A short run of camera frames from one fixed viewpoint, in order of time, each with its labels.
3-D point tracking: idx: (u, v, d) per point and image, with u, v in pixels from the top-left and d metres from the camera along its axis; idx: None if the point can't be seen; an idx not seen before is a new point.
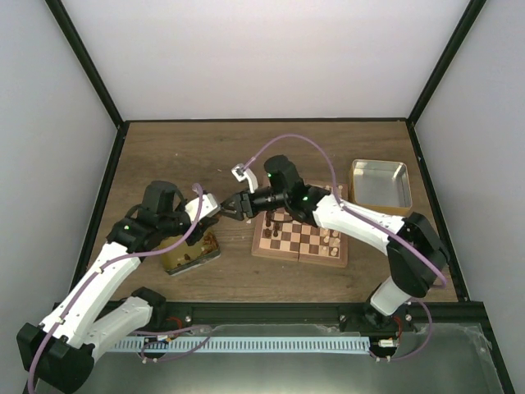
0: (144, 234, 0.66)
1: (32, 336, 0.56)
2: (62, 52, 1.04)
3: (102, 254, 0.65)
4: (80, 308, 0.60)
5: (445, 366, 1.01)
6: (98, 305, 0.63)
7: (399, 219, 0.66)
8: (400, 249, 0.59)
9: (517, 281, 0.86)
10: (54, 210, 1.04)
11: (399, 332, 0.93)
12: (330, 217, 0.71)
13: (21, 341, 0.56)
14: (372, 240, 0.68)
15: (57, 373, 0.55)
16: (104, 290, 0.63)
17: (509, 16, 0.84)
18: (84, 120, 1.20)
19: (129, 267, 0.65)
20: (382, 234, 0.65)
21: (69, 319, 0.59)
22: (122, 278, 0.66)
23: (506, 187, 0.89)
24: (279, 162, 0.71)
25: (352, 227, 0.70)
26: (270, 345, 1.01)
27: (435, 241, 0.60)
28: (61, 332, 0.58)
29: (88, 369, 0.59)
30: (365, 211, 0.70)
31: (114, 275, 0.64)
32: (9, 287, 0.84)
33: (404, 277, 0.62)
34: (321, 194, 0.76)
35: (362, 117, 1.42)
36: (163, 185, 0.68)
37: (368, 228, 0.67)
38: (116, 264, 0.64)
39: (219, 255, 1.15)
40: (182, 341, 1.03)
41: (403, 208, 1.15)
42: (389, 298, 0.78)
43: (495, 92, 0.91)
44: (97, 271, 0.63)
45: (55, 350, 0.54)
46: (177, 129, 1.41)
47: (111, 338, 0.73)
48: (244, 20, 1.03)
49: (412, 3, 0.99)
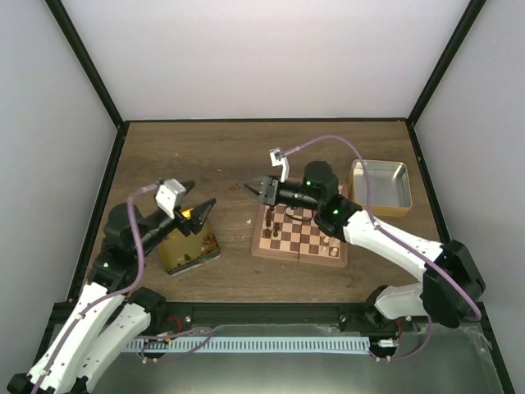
0: (121, 273, 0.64)
1: (21, 385, 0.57)
2: (61, 52, 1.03)
3: (83, 297, 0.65)
4: (65, 356, 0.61)
5: (443, 366, 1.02)
6: (83, 349, 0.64)
7: (437, 245, 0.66)
8: (437, 278, 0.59)
9: (518, 282, 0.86)
10: (54, 211, 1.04)
11: (398, 332, 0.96)
12: (362, 235, 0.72)
13: (12, 391, 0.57)
14: (405, 264, 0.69)
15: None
16: (89, 333, 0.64)
17: (510, 16, 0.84)
18: (84, 120, 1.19)
19: (111, 306, 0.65)
20: (418, 261, 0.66)
21: (56, 367, 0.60)
22: (107, 314, 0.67)
23: (506, 187, 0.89)
24: (324, 173, 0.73)
25: (382, 247, 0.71)
26: (270, 345, 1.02)
27: (472, 271, 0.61)
28: (48, 381, 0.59)
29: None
30: (399, 233, 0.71)
31: (97, 317, 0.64)
32: (10, 288, 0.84)
33: (437, 306, 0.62)
34: (354, 208, 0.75)
35: (362, 117, 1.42)
36: (125, 218, 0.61)
37: (404, 252, 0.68)
38: (97, 308, 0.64)
39: (219, 255, 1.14)
40: (182, 341, 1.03)
41: (403, 208, 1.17)
42: (399, 305, 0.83)
43: (496, 93, 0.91)
44: (78, 317, 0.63)
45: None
46: (177, 129, 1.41)
47: (108, 361, 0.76)
48: (244, 21, 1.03)
49: (411, 4, 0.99)
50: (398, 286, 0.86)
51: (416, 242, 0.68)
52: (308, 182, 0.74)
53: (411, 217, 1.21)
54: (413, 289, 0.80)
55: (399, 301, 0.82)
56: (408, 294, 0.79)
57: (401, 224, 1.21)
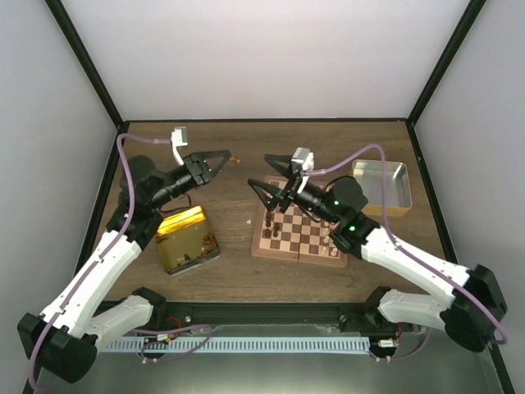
0: (143, 223, 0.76)
1: (33, 326, 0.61)
2: (63, 52, 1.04)
3: (102, 245, 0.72)
4: (80, 299, 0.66)
5: (441, 364, 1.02)
6: (98, 296, 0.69)
7: (463, 270, 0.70)
8: (466, 308, 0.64)
9: (516, 284, 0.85)
10: (55, 213, 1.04)
11: (399, 333, 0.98)
12: (382, 254, 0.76)
13: (23, 331, 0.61)
14: (423, 283, 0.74)
15: (59, 364, 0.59)
16: (105, 277, 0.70)
17: (510, 16, 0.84)
18: (84, 121, 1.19)
19: (128, 255, 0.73)
20: (445, 286, 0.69)
21: (70, 309, 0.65)
22: (121, 267, 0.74)
23: (508, 186, 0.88)
24: (353, 197, 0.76)
25: (403, 268, 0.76)
26: (270, 345, 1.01)
27: (497, 298, 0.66)
28: (61, 319, 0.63)
29: (84, 363, 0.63)
30: (422, 255, 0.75)
31: (111, 267, 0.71)
32: (9, 288, 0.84)
33: (462, 332, 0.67)
34: (372, 226, 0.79)
35: (362, 117, 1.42)
36: (139, 171, 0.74)
37: (429, 276, 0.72)
38: (116, 254, 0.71)
39: (219, 255, 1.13)
40: (182, 341, 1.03)
41: (403, 208, 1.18)
42: (408, 314, 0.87)
43: (497, 93, 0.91)
44: (97, 259, 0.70)
45: (57, 340, 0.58)
46: (177, 129, 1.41)
47: (112, 332, 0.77)
48: (243, 21, 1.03)
49: (413, 5, 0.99)
50: (409, 296, 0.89)
51: (441, 266, 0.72)
52: (336, 202, 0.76)
53: (411, 217, 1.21)
54: (427, 303, 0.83)
55: (411, 311, 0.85)
56: (422, 307, 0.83)
57: (401, 225, 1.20)
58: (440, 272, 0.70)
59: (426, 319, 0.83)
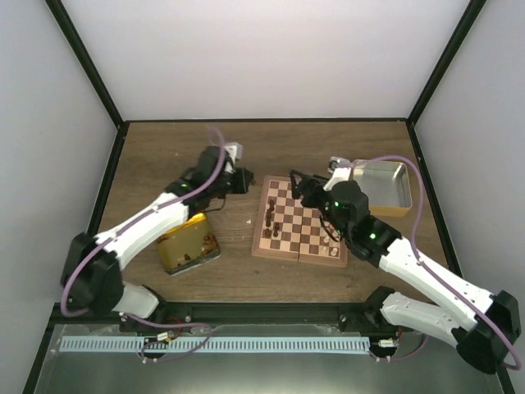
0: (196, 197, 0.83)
1: (85, 245, 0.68)
2: (62, 51, 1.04)
3: (160, 200, 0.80)
4: (132, 235, 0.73)
5: (442, 365, 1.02)
6: (143, 240, 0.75)
7: (487, 295, 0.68)
8: (488, 333, 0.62)
9: (516, 284, 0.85)
10: (55, 213, 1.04)
11: (399, 332, 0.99)
12: (403, 268, 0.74)
13: (76, 246, 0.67)
14: (441, 301, 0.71)
15: (94, 285, 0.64)
16: (153, 227, 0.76)
17: (510, 16, 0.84)
18: (84, 121, 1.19)
19: (177, 217, 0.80)
20: (467, 310, 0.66)
21: (120, 240, 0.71)
22: (167, 225, 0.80)
23: (508, 185, 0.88)
24: (353, 195, 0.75)
25: (424, 284, 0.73)
26: (271, 345, 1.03)
27: (515, 324, 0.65)
28: (113, 245, 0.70)
29: (110, 299, 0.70)
30: (445, 274, 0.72)
31: (159, 220, 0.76)
32: (9, 287, 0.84)
33: (476, 355, 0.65)
34: (393, 235, 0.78)
35: (362, 118, 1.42)
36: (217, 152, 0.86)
37: (451, 297, 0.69)
38: (169, 210, 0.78)
39: (219, 255, 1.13)
40: (183, 340, 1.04)
41: (402, 208, 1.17)
42: (415, 323, 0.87)
43: (497, 92, 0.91)
44: (153, 209, 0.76)
45: (103, 261, 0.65)
46: (177, 129, 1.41)
47: (132, 299, 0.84)
48: (243, 21, 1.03)
49: (413, 4, 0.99)
50: (417, 304, 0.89)
51: (463, 288, 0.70)
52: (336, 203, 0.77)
53: (411, 217, 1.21)
54: (436, 315, 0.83)
55: (418, 321, 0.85)
56: (431, 318, 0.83)
57: (401, 225, 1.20)
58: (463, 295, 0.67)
59: (433, 331, 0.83)
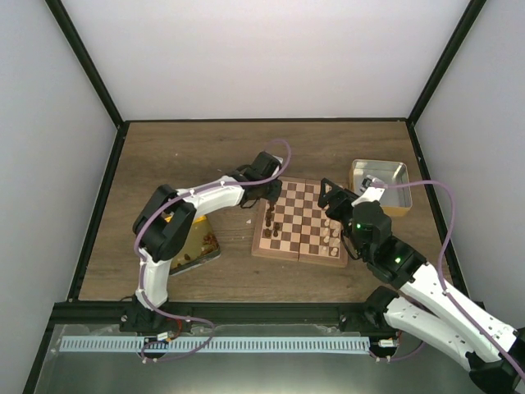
0: (249, 186, 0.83)
1: (170, 191, 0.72)
2: (62, 52, 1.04)
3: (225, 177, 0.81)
4: (205, 196, 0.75)
5: (442, 365, 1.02)
6: (207, 207, 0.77)
7: (511, 331, 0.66)
8: (511, 371, 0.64)
9: (517, 283, 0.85)
10: (55, 213, 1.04)
11: (398, 332, 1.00)
12: (428, 297, 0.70)
13: (162, 190, 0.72)
14: (463, 331, 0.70)
15: (172, 229, 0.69)
16: (218, 199, 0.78)
17: (510, 16, 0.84)
18: (84, 121, 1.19)
19: (230, 199, 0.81)
20: (491, 345, 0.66)
21: (195, 198, 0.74)
22: (225, 202, 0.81)
23: (508, 185, 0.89)
24: (375, 217, 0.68)
25: (449, 314, 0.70)
26: (270, 345, 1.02)
27: None
28: (189, 199, 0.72)
29: (175, 251, 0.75)
30: (471, 305, 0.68)
31: (226, 192, 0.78)
32: (9, 288, 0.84)
33: (490, 382, 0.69)
34: (417, 260, 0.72)
35: (362, 118, 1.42)
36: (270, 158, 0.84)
37: (474, 331, 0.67)
38: (232, 187, 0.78)
39: (219, 255, 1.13)
40: (183, 341, 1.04)
41: (403, 208, 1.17)
42: (420, 334, 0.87)
43: (497, 92, 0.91)
44: (221, 182, 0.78)
45: (184, 207, 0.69)
46: (176, 129, 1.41)
47: (160, 277, 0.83)
48: (243, 20, 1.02)
49: (413, 4, 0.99)
50: (425, 316, 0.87)
51: (487, 322, 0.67)
52: (358, 226, 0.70)
53: (411, 217, 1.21)
54: (445, 333, 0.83)
55: (424, 334, 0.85)
56: (440, 336, 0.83)
57: (401, 225, 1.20)
58: (486, 331, 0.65)
59: (437, 344, 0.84)
